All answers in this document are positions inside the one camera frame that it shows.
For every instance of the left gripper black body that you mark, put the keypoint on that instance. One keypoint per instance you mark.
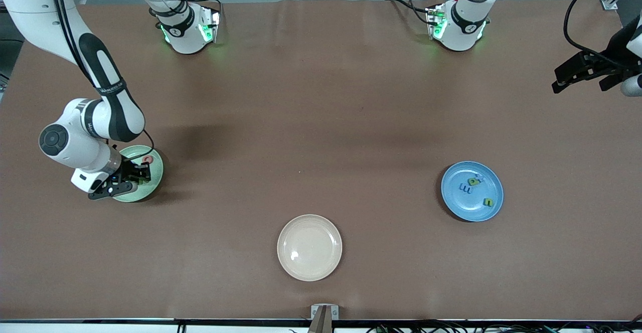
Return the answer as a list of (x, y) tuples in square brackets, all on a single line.
[(608, 60)]

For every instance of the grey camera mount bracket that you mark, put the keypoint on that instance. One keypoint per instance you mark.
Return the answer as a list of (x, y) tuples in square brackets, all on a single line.
[(316, 312)]

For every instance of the brown table cover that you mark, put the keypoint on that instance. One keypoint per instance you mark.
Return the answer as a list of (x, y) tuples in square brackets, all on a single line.
[(351, 97)]

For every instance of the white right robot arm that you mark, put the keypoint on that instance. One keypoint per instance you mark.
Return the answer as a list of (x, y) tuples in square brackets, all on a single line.
[(75, 147)]

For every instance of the tan camera pole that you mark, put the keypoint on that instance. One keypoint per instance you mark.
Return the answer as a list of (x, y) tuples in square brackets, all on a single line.
[(321, 325)]

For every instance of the beige plate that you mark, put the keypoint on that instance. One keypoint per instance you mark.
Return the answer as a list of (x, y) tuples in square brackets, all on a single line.
[(309, 247)]

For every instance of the green letter u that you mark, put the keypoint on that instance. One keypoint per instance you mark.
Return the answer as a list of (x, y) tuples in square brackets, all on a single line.
[(484, 202)]

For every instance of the red letter Q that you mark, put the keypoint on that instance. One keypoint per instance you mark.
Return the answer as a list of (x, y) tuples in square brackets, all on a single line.
[(143, 160)]

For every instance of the black table edge strip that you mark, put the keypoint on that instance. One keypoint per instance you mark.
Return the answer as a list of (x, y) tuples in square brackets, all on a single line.
[(150, 320)]

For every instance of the green letter p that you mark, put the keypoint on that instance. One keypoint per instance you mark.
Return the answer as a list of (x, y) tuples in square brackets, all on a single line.
[(472, 182)]

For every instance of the green plate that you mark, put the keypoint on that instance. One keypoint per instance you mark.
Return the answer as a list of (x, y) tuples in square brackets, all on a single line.
[(153, 187)]

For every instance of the blue letter m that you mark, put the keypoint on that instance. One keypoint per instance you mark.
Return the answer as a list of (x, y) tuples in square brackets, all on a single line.
[(465, 188)]

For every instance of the blue plate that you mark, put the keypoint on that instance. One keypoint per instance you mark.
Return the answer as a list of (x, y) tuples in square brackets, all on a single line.
[(471, 210)]

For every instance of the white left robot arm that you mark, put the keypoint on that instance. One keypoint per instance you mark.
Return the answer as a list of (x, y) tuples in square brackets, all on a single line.
[(464, 27)]

